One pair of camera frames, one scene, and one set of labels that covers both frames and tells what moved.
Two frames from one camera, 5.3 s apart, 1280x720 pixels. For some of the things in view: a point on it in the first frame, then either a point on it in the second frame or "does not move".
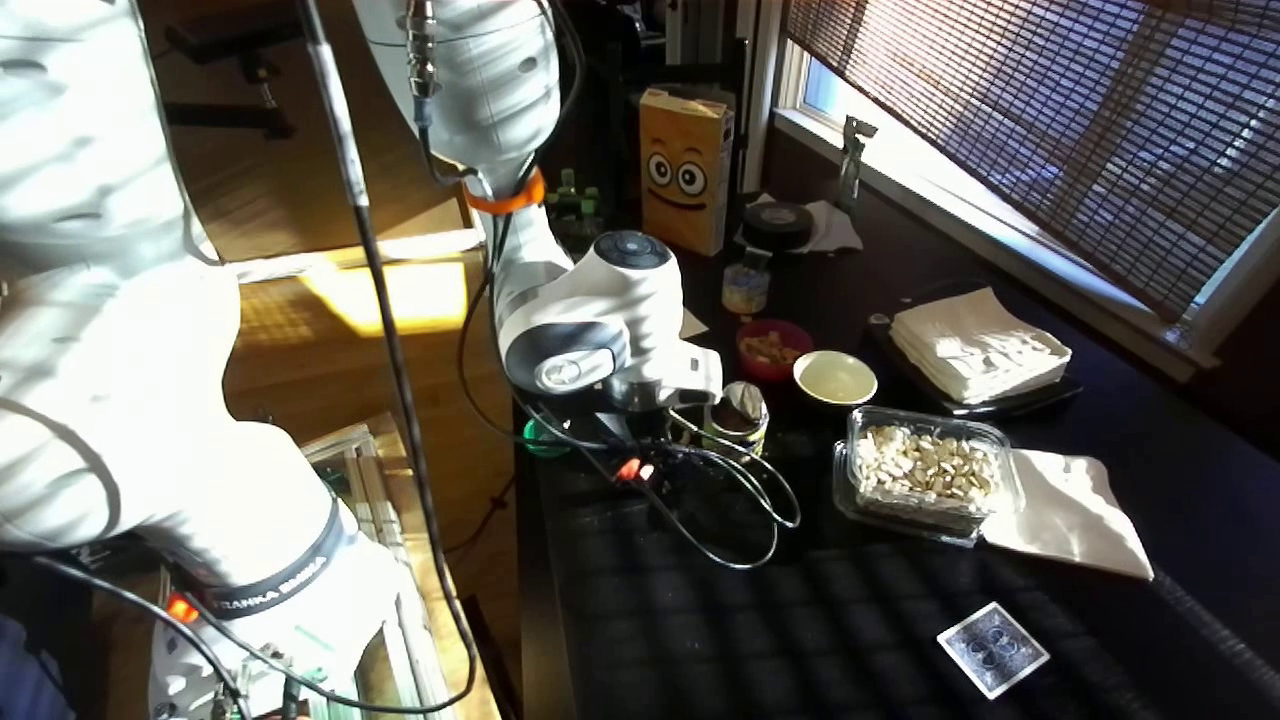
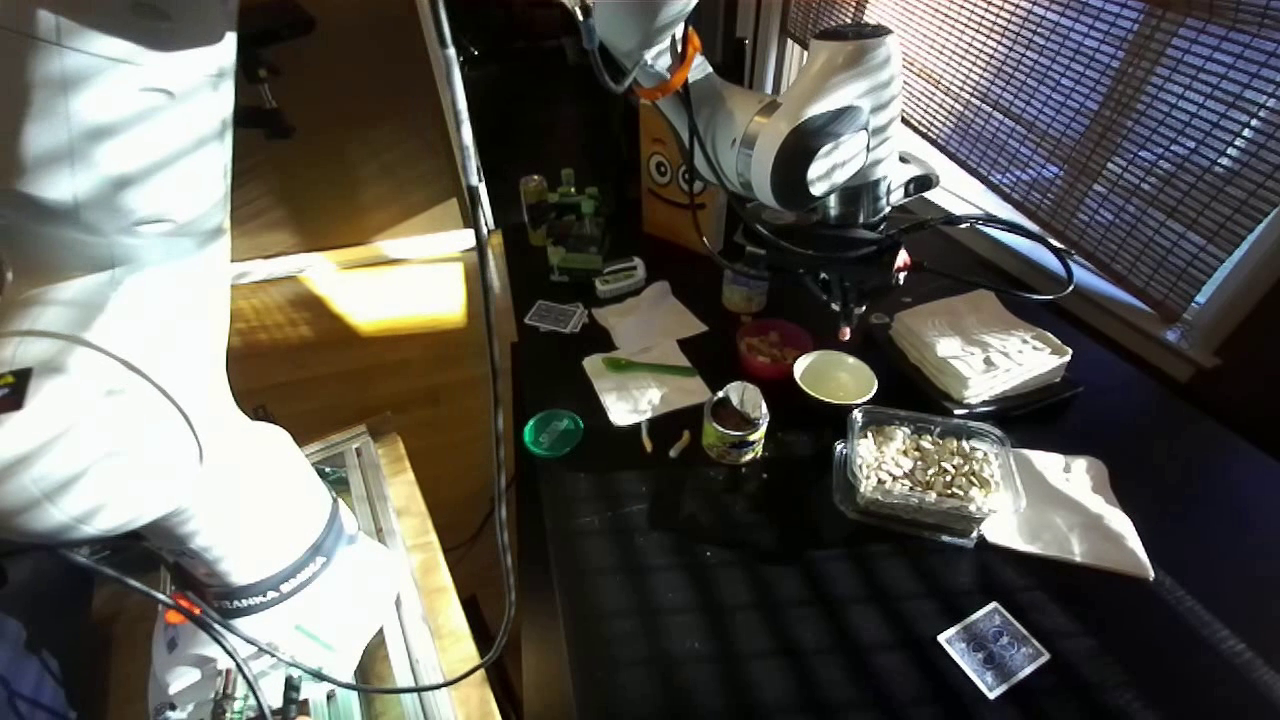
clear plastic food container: [923, 474] does not move
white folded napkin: [1065, 505] does not move
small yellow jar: [744, 290] does not move
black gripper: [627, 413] -> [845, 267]
